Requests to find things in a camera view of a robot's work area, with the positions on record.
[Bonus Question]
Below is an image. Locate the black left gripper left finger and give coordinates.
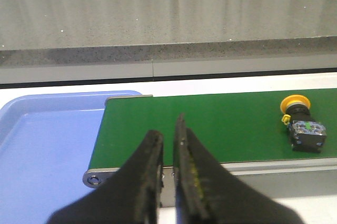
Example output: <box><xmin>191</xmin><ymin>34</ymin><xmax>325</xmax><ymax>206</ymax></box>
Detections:
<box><xmin>47</xmin><ymin>130</ymin><xmax>163</xmax><ymax>223</ymax></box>

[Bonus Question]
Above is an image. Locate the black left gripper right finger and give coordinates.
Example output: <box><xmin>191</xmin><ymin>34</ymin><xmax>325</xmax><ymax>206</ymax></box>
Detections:
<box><xmin>173</xmin><ymin>114</ymin><xmax>303</xmax><ymax>223</ymax></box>

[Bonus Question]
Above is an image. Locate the yellow emergency push button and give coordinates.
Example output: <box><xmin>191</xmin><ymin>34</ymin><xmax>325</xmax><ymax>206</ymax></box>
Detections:
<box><xmin>280</xmin><ymin>94</ymin><xmax>327</xmax><ymax>153</ymax></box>

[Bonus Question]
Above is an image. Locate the green conveyor belt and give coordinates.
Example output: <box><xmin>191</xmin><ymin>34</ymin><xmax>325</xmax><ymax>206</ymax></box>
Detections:
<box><xmin>89</xmin><ymin>89</ymin><xmax>336</xmax><ymax>169</ymax></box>

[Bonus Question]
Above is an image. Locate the blue plastic tray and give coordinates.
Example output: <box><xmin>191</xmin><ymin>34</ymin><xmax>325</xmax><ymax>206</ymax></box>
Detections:
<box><xmin>1</xmin><ymin>90</ymin><xmax>135</xmax><ymax>223</ymax></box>

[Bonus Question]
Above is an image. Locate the grey stone counter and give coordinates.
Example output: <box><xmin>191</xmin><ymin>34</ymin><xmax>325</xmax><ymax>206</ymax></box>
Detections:
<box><xmin>1</xmin><ymin>0</ymin><xmax>336</xmax><ymax>85</ymax></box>

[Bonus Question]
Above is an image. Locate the aluminium conveyor frame rail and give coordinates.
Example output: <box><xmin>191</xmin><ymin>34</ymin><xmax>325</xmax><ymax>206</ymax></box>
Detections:
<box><xmin>83</xmin><ymin>158</ymin><xmax>336</xmax><ymax>207</ymax></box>

